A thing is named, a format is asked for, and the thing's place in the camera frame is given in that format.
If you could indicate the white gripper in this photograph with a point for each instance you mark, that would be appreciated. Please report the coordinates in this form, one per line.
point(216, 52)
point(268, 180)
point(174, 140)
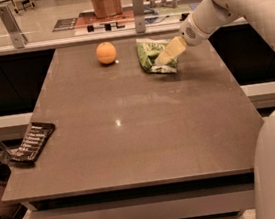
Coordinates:
point(189, 35)

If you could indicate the green jalapeno chip bag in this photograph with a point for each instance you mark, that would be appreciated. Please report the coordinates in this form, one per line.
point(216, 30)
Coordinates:
point(148, 50)

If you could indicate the black rxbar chocolate bar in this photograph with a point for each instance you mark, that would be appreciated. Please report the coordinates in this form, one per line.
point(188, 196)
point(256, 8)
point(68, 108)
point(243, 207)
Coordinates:
point(33, 143)

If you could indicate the orange fruit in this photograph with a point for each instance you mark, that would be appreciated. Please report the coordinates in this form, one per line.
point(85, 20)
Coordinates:
point(106, 53)

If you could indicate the grey table drawer cabinet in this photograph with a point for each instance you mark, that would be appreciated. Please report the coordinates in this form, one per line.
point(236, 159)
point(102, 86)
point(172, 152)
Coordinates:
point(215, 196)

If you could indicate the black round cup holder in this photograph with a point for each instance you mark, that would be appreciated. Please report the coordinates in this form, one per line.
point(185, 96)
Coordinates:
point(4, 174)

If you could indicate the middle metal glass post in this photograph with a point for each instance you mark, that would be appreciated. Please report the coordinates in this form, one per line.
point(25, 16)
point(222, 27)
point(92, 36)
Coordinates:
point(139, 21)

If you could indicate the metal glass post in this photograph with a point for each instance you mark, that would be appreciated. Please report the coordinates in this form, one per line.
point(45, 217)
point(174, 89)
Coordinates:
point(139, 21)
point(13, 29)

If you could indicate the left metal glass post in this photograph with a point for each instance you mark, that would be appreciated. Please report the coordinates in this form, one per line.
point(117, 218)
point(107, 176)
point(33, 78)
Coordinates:
point(13, 29)

